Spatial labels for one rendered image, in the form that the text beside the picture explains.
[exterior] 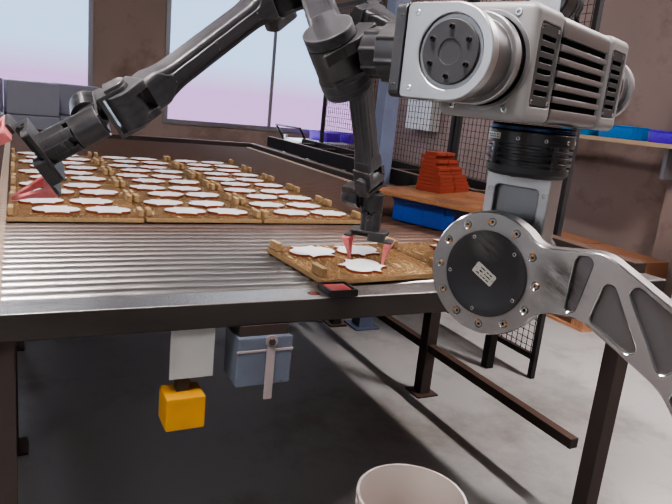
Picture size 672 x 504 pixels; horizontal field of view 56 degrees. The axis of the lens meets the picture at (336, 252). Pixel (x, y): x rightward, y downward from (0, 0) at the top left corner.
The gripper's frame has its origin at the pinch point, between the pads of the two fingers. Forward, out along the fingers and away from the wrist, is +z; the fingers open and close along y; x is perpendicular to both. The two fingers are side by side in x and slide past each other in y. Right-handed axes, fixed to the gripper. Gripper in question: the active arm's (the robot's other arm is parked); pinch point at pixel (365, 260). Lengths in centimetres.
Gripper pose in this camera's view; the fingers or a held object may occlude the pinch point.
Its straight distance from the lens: 180.5
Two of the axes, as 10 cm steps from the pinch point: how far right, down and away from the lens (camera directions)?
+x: -2.6, 2.0, -9.5
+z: -1.2, 9.7, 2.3
